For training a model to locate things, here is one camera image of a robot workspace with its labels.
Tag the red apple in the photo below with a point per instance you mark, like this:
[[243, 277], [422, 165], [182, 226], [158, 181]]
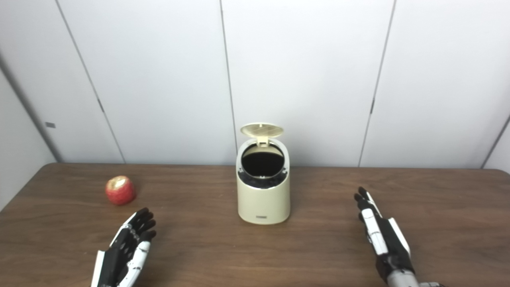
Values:
[[120, 191]]

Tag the cream-colored round bin lid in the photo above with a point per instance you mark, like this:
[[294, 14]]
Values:
[[262, 130]]

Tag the cream-colored bin body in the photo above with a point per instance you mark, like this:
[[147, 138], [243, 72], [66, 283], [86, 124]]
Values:
[[263, 203]]

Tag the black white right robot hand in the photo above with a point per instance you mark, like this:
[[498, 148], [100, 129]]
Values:
[[388, 247]]

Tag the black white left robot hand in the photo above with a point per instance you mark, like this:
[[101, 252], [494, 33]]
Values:
[[115, 259]]

